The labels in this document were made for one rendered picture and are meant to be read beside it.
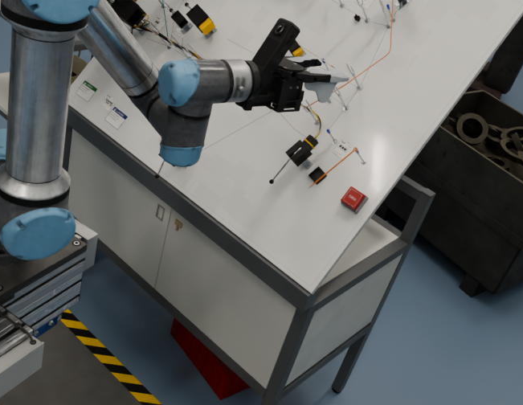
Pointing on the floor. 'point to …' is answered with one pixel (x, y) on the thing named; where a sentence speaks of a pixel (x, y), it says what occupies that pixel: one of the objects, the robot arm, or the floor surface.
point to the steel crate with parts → (476, 192)
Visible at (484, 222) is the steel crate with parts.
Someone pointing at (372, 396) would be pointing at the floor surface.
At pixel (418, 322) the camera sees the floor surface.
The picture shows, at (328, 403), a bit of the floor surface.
